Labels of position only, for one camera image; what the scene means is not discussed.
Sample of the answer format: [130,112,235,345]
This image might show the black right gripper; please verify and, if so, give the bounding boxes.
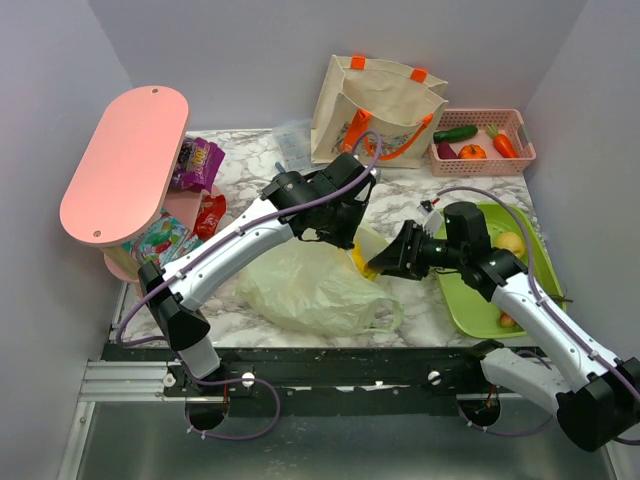
[369,219,466,281]

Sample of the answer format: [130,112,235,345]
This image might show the yellow banana bunch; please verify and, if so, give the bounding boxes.
[351,239,387,282]

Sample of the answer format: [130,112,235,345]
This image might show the pale green plastic grocery bag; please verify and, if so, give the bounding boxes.
[236,224,404,337]

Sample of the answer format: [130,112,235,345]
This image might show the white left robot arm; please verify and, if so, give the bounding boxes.
[138,153,376,395]

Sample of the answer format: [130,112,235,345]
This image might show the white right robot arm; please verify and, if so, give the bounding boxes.
[368,202,639,452]

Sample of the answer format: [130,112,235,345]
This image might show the clear plastic box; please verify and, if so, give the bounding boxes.
[272,119,318,174]

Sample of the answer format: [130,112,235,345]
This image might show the green plastic tray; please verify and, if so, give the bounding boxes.
[438,202,568,340]

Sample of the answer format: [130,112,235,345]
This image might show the yellow pear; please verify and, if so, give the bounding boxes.
[494,231,527,258]

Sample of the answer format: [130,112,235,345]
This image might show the red snack packet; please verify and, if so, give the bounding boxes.
[193,194,227,242]

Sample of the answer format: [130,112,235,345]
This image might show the red strawberry cluster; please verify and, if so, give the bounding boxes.
[499,312,516,328]

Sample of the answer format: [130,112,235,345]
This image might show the orange mini pumpkin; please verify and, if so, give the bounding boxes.
[458,144,487,160]

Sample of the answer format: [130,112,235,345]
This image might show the green cucumber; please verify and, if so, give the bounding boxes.
[433,125,478,144]

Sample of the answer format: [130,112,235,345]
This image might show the pink perforated basket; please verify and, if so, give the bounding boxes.
[428,109,537,177]

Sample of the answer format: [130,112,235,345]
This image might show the purple snack packet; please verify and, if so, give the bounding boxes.
[169,137,225,191]

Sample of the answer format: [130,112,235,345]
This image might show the orange carrot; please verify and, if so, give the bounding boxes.
[485,124,518,159]

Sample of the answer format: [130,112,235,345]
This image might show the green white candy packet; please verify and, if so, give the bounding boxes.
[122,209,202,267]

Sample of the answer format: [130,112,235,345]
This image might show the pink two-tier shelf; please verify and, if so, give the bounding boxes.
[59,85,219,283]

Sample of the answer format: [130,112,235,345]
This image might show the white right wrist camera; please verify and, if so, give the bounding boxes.
[419,197,444,236]

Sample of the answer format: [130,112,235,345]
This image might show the beige tote bag orange handles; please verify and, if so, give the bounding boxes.
[310,55,448,169]

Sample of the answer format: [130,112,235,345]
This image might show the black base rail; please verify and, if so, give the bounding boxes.
[102,341,517,425]

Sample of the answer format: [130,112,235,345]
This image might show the aluminium frame extrusion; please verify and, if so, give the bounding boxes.
[57,361,167,479]

